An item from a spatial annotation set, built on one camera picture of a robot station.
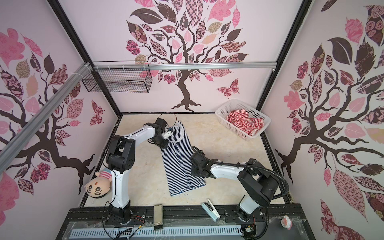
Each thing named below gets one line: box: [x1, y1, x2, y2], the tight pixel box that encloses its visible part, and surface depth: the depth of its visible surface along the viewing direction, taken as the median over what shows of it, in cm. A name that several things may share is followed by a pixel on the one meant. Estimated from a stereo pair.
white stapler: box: [201, 198, 221, 223], surface depth 75 cm
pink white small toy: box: [280, 215, 293, 230], surface depth 69 cm
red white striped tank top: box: [226, 109, 265, 137], surface depth 112 cm
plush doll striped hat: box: [84, 168, 113, 199], surface depth 78 cm
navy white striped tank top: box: [160, 121, 206, 197], surface depth 92 cm
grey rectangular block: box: [153, 204, 163, 230], surface depth 72 cm
